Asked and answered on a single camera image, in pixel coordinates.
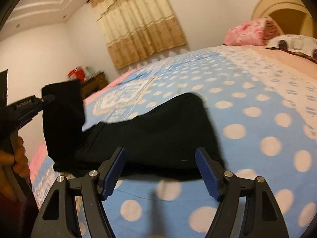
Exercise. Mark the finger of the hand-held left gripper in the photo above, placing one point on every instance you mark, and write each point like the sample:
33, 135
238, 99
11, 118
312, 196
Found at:
27, 103
27, 119

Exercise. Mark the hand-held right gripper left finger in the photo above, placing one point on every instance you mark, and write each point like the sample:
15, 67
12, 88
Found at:
112, 176

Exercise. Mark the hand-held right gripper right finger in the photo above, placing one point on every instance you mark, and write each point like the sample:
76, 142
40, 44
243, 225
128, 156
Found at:
208, 176

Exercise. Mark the black pants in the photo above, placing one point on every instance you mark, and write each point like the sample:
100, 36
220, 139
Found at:
161, 133

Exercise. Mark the person's left hand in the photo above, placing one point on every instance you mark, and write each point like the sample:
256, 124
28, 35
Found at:
21, 158

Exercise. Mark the red gift bag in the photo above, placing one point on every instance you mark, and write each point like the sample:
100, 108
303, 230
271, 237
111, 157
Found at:
75, 74

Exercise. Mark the bed with blue pink bedspread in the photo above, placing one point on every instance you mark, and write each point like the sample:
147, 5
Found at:
247, 129

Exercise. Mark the light blue gift bag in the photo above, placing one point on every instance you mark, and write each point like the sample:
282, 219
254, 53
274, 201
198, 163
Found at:
89, 72

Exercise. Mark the brown wooden desk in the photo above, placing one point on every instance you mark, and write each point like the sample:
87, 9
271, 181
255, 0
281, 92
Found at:
95, 84

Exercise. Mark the beige patterned curtain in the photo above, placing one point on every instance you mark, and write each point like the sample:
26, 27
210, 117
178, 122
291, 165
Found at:
138, 24

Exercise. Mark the pink floral folded blanket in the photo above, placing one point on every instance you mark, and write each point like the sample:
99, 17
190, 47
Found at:
247, 33

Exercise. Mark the white pillow with dark circles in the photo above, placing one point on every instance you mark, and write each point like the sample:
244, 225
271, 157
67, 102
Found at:
294, 44

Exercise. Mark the cream wooden headboard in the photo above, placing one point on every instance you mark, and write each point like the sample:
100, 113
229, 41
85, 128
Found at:
272, 5

